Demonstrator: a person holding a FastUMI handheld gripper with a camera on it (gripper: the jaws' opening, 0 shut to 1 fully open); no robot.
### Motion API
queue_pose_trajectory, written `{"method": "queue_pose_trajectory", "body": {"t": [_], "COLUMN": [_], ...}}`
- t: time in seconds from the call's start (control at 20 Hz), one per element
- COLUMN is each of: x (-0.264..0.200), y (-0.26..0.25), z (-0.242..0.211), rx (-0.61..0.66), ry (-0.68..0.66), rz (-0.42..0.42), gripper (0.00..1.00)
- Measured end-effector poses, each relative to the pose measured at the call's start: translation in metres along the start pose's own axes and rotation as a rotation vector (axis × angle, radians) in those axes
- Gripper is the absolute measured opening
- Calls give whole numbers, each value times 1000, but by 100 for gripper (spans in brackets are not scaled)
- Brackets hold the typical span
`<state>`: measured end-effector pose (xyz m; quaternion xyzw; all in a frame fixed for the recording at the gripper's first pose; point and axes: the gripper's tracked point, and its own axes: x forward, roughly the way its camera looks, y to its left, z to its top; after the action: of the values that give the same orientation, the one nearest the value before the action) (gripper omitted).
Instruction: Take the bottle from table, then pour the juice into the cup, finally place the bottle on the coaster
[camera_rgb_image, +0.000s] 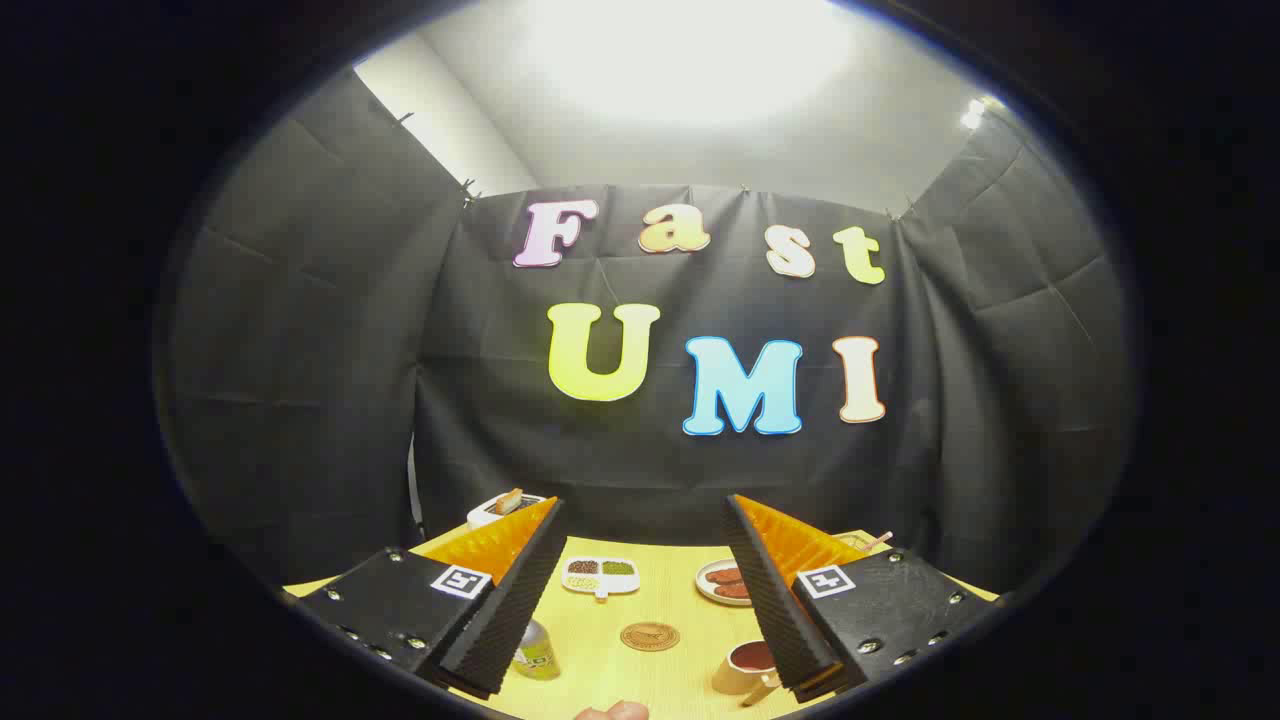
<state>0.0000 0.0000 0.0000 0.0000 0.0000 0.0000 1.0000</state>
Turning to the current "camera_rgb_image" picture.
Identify round cork coaster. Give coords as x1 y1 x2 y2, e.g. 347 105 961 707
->
620 622 681 653

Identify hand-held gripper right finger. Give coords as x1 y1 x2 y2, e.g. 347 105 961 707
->
722 493 1003 703

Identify cream cup with wooden handle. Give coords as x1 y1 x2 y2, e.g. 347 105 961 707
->
712 640 783 708

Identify round wooden table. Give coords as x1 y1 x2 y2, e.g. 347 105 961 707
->
283 515 1001 720

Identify white divided tray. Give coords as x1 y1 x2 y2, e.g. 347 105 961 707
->
560 556 641 601

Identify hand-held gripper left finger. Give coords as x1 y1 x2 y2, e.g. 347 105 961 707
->
283 497 568 700

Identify silver green-label juice bottle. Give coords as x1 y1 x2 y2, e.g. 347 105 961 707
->
512 618 562 682

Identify white toaster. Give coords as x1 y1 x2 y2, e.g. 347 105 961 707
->
466 488 549 531

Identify white round plate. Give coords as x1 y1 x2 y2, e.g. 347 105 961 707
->
695 558 753 607

